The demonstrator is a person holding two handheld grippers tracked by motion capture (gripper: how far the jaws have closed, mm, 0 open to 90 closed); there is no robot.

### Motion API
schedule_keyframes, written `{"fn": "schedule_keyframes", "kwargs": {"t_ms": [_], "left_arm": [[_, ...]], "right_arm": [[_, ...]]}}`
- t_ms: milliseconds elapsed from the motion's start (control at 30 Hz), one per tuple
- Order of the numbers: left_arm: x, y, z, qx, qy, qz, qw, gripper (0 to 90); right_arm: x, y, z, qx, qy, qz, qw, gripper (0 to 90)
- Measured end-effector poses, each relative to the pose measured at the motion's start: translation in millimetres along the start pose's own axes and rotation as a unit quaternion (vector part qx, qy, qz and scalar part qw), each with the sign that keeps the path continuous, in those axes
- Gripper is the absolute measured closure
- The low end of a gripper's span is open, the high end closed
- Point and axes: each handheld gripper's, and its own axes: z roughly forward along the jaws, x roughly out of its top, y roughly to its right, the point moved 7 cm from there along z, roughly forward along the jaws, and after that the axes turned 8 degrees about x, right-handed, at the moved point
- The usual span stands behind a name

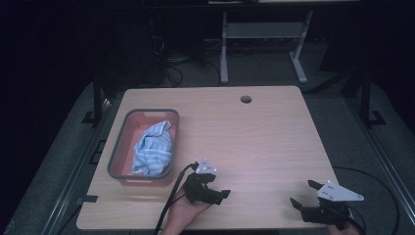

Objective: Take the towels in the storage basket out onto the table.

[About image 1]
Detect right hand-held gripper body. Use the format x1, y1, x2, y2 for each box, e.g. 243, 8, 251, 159
300, 179, 365, 227

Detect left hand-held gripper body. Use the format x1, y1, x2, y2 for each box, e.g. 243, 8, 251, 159
182, 158, 219, 206

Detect light blue striped towel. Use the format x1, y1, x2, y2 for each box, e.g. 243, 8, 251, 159
130, 119, 174, 176

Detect pink basket with grey rim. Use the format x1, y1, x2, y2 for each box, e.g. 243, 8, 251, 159
107, 108, 180, 187

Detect person's right hand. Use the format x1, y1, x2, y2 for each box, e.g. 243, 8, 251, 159
327, 218, 360, 235

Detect person's left hand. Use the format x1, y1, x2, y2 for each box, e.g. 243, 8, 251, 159
160, 195, 212, 235

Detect black metal stand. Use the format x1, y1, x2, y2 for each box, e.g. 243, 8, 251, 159
342, 67, 388, 128
81, 72, 112, 126

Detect black tape strip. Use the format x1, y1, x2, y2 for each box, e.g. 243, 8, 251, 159
76, 194, 99, 207

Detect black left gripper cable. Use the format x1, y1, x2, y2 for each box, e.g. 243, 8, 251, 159
154, 162, 200, 235

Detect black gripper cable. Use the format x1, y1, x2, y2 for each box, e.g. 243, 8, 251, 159
154, 162, 200, 235
332, 165, 401, 235

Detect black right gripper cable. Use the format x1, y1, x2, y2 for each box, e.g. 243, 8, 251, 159
332, 165, 401, 235

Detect bundle of floor cables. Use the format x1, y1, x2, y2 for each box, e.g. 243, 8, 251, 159
148, 19, 223, 88

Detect white metal desk frame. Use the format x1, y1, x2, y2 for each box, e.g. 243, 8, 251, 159
219, 9, 314, 86

